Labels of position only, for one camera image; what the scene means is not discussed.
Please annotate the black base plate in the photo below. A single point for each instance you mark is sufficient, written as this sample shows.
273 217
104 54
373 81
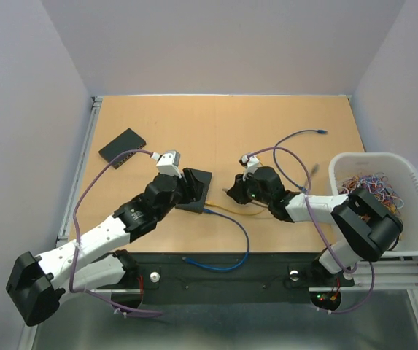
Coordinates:
169 279

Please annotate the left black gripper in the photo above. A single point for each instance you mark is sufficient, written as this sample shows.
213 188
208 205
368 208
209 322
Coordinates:
180 183

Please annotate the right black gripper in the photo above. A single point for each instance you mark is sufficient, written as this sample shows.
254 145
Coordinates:
237 190

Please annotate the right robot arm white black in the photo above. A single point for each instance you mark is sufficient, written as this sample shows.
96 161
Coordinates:
368 229

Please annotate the black network switch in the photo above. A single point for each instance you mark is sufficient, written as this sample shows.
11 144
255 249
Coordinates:
113 152
201 180

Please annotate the aluminium frame rail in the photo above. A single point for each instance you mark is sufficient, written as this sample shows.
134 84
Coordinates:
63 233

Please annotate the white plastic bin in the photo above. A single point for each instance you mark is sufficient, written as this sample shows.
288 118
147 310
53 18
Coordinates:
400 175

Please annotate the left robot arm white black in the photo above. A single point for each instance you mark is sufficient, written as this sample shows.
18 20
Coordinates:
39 284

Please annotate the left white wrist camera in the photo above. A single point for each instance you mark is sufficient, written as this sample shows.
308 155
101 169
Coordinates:
168 163

